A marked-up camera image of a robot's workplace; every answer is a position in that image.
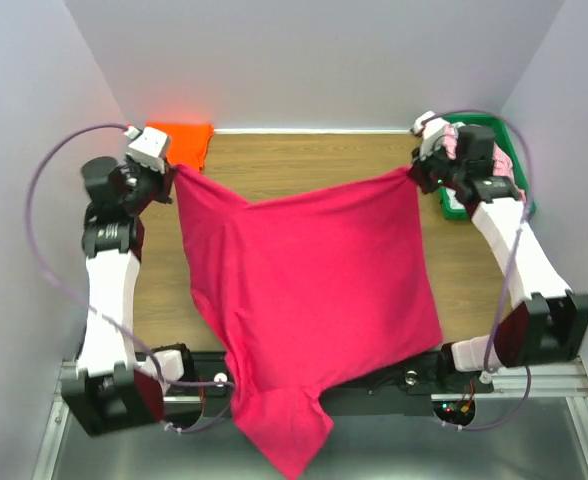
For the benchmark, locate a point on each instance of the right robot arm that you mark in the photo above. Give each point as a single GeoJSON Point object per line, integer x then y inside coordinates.
{"type": "Point", "coordinates": [546, 321]}

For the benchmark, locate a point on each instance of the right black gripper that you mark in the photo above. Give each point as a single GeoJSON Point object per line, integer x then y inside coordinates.
{"type": "Point", "coordinates": [417, 169]}

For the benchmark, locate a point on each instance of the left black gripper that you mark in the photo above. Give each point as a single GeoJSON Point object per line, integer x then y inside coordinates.
{"type": "Point", "coordinates": [162, 178]}

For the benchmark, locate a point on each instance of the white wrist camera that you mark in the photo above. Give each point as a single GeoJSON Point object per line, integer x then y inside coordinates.
{"type": "Point", "coordinates": [434, 132]}
{"type": "Point", "coordinates": [148, 147]}

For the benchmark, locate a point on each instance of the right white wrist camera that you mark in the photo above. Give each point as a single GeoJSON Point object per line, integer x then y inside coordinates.
{"type": "Point", "coordinates": [434, 132]}

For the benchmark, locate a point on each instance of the aluminium frame rail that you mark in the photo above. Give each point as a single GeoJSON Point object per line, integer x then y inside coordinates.
{"type": "Point", "coordinates": [557, 380]}

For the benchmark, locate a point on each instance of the folded orange t-shirt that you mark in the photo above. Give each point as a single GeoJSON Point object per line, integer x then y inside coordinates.
{"type": "Point", "coordinates": [189, 143]}

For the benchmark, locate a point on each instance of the pink t-shirt in bin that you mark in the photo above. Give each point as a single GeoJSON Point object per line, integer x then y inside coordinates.
{"type": "Point", "coordinates": [503, 163]}

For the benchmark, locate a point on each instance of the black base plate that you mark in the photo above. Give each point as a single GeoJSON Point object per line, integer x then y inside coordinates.
{"type": "Point", "coordinates": [408, 388]}

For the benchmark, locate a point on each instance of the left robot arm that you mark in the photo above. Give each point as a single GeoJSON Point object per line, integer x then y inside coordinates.
{"type": "Point", "coordinates": [117, 386]}

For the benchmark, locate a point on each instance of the green plastic bin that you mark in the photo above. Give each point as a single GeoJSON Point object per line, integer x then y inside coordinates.
{"type": "Point", "coordinates": [505, 135]}

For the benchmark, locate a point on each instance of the magenta t-shirt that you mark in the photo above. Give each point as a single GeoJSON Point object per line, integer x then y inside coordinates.
{"type": "Point", "coordinates": [306, 292]}

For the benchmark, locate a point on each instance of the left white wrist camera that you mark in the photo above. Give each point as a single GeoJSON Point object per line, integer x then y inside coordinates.
{"type": "Point", "coordinates": [148, 147]}

